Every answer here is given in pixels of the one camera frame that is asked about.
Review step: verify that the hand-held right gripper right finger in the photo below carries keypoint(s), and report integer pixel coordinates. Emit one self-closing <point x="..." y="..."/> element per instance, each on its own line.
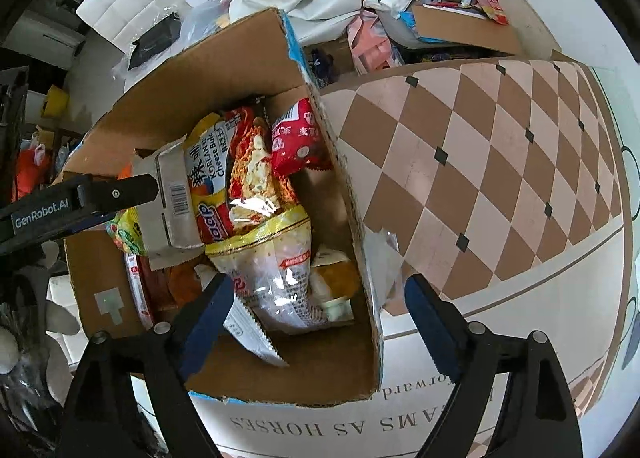
<point x="432" y="333"/>

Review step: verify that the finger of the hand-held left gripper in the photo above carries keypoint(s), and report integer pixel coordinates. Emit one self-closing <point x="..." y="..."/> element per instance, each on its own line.
<point x="120" y="192"/>
<point x="92" y="224"/>

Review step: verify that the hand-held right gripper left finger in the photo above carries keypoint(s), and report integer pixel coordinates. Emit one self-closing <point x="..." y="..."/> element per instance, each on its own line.
<point x="207" y="333"/>

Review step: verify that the orange snack packet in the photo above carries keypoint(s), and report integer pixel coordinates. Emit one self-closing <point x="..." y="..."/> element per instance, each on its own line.
<point x="175" y="285"/>

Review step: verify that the white and grey snack packet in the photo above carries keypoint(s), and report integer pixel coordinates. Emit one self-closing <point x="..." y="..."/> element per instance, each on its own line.
<point x="172" y="218"/>

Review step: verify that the cardboard box with blue print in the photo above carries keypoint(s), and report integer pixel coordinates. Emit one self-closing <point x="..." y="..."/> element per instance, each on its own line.
<point x="240" y="63"/>

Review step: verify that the green and yellow packet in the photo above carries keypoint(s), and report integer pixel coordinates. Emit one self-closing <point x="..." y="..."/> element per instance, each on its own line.
<point x="125" y="233"/>

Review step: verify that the white serrated edge packet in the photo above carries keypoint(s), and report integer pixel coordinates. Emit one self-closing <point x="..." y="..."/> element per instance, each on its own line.
<point x="250" y="333"/>

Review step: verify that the orange red bag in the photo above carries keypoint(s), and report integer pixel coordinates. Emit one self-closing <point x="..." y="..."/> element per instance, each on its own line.
<point x="31" y="171"/>

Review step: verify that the red striped sausage packet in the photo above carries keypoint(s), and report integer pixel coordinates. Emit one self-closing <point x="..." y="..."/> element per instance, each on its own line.
<point x="137" y="288"/>

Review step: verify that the clear plastic wrapper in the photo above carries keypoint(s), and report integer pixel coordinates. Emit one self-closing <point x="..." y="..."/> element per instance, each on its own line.
<point x="385" y="258"/>

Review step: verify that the yellow orange noodle packet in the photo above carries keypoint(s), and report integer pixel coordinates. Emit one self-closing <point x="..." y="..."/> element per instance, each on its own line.
<point x="212" y="173"/>

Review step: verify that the yellow topped clear packet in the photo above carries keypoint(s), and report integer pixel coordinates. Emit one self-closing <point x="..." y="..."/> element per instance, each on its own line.
<point x="280" y="263"/>

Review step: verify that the yellow bun packet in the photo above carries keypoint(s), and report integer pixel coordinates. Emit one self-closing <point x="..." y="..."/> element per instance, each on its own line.
<point x="337" y="278"/>

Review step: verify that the red noodle packet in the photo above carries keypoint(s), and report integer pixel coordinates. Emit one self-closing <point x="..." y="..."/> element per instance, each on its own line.
<point x="255" y="173"/>

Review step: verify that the black item in clear bag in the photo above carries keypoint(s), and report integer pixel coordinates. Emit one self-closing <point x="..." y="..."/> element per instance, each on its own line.
<point x="152" y="41"/>

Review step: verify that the red packet with white label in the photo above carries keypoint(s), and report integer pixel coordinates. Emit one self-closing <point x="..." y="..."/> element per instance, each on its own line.
<point x="300" y="138"/>

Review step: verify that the crumpled clear plastic bag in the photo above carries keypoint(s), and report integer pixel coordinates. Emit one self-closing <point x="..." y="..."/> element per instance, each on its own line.
<point x="207" y="18"/>

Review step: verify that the dark blue packet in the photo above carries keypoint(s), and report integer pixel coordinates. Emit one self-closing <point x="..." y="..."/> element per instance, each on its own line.
<point x="320" y="67"/>

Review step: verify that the pink packet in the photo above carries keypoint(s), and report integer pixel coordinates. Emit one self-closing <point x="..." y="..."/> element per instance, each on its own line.
<point x="372" y="46"/>

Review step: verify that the plain cardboard box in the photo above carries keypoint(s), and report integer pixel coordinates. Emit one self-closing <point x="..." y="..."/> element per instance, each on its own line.
<point x="465" y="33"/>

